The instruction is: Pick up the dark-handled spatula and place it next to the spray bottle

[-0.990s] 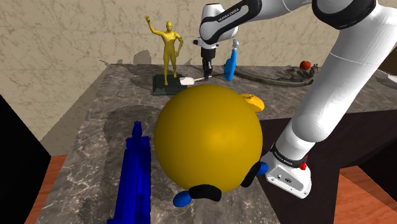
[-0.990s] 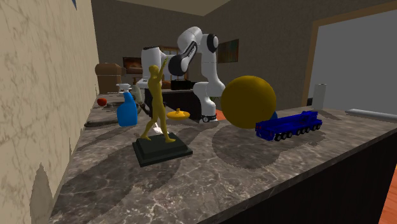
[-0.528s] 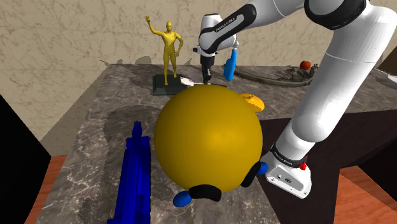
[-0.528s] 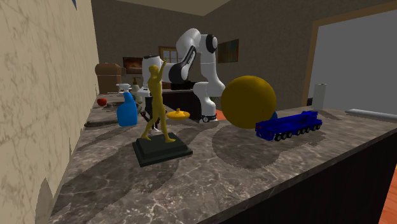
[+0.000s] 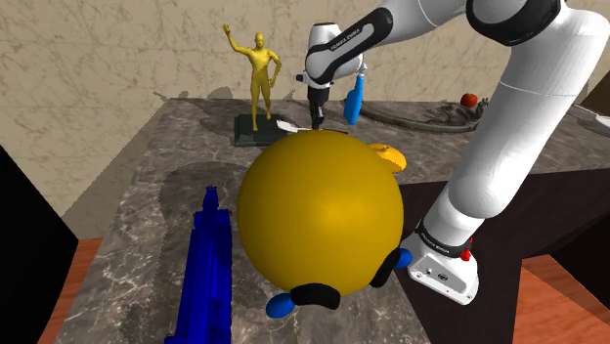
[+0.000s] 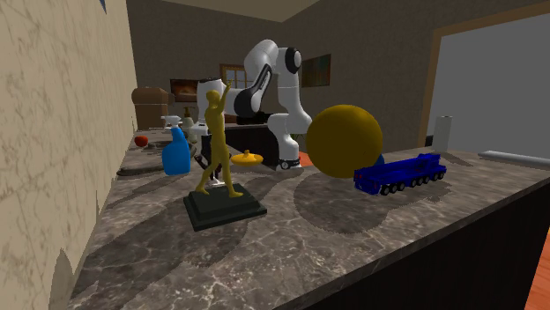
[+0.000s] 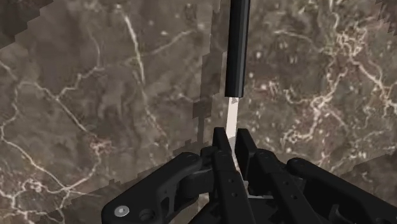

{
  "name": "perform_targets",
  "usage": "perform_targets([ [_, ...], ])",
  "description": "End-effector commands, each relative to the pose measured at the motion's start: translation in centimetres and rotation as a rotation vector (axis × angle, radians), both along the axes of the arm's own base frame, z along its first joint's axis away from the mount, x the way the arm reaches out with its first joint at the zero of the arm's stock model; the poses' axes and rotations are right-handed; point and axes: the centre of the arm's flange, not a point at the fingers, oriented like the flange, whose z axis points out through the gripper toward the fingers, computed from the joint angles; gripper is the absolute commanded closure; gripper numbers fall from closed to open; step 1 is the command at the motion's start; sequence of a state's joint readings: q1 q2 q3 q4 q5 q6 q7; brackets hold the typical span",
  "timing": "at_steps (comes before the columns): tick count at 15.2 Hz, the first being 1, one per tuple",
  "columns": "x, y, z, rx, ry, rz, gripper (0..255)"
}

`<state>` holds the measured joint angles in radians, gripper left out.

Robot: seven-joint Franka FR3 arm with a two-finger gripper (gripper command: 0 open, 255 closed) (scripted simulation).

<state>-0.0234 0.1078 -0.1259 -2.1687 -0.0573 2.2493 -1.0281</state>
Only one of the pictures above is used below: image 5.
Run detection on blue bottle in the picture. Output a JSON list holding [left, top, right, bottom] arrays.
[[343, 64, 370, 126]]

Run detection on yellow human figure on base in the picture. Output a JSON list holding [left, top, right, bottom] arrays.
[[221, 22, 288, 149]]

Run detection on yellow round object with knob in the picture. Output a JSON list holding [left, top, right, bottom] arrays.
[[369, 143, 409, 174]]

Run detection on yellow round toy black limbs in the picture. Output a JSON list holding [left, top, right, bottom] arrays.
[[236, 128, 414, 320]]

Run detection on grey curved dish with lizard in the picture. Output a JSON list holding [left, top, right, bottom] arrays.
[[358, 97, 491, 134]]

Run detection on blue blocky toy gun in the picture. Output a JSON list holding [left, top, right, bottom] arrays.
[[163, 185, 234, 344]]

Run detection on dark robot stand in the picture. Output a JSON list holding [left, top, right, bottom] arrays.
[[394, 163, 610, 344]]

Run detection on pale grey flat object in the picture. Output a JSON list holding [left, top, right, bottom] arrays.
[[567, 104, 610, 140]]

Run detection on white spoon with dark handle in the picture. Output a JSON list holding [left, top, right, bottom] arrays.
[[276, 119, 350, 135]]

